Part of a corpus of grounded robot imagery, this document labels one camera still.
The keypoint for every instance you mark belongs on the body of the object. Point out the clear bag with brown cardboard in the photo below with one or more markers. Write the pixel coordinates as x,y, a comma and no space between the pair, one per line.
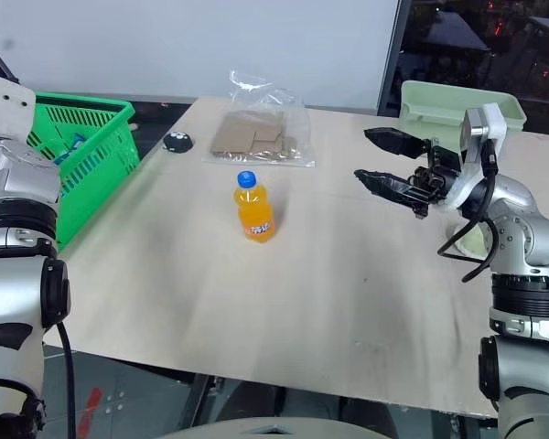
261,132

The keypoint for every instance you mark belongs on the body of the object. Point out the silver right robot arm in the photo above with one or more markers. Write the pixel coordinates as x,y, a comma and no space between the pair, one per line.
526,238

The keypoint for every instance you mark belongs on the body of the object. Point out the dark metal table frame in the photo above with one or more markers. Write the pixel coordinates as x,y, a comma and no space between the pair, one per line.
208,393

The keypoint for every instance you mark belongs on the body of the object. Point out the orange soda bottle blue cap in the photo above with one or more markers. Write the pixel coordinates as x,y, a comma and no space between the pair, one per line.
252,210

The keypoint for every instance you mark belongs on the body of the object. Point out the dark rounded grey shape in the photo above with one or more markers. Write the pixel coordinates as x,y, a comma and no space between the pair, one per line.
274,430

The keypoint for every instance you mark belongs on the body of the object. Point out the white panel with grey frame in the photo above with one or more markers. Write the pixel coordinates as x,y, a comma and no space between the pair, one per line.
187,46

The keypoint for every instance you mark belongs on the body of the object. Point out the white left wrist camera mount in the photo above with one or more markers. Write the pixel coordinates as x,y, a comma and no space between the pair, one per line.
10,106

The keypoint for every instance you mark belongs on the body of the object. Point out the black round white-dotted object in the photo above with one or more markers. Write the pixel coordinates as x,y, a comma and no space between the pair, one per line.
178,141

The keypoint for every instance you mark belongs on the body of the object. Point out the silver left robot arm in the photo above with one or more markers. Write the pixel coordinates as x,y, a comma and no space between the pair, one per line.
13,292

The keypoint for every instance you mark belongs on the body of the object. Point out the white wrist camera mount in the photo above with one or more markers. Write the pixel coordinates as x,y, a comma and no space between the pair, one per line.
473,151
10,106

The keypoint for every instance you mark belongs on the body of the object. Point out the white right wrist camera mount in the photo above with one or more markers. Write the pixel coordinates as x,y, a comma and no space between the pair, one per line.
473,151

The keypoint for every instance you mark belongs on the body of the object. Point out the blue packet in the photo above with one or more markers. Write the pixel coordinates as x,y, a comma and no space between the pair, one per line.
71,148

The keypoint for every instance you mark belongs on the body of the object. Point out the pale green round item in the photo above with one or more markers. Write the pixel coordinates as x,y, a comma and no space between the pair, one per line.
470,242

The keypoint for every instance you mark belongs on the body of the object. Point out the pale green plastic tray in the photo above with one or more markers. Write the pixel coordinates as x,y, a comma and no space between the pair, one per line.
453,103

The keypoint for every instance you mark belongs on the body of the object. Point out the green plastic basket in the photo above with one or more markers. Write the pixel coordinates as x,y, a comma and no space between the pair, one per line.
96,155

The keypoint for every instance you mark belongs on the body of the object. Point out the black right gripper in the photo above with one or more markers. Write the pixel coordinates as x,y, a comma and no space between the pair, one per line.
432,180

